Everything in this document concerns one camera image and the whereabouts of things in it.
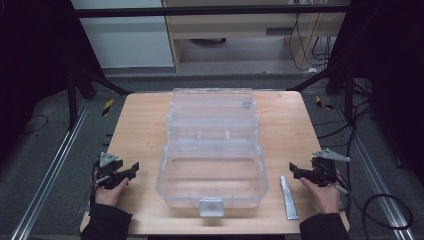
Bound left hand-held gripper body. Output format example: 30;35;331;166
94;152;124;190

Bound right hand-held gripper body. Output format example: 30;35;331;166
311;148;352;188

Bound white tube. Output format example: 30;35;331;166
279;175;300;221

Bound clear plastic storage box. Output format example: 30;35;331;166
155;87;269;218

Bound person's left hand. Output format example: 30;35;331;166
94;177;130;208

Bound person's right hand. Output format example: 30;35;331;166
299;177;342;215

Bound yellow black striped tape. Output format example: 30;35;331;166
314;95;335;111
101;98;115;117

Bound black metal stand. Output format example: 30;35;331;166
286;56;355;125
65;64;135;132

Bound black curtain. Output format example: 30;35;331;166
0;0;104;161
328;0;424;188

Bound white cabinet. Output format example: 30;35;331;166
70;0;176;70

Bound light wooden desk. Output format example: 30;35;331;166
161;0;349;72

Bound black metal crossbar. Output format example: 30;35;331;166
70;3;352;19

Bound black floor cables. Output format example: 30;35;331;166
313;78;376;151

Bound aluminium floor rail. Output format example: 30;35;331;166
331;96;416;240
9;99;92;240

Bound black looped floor cable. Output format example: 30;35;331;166
361;193;415;231

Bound thin black floor cable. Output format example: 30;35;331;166
19;114;50;137

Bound bundle of black desk cables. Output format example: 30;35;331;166
287;12;334;73

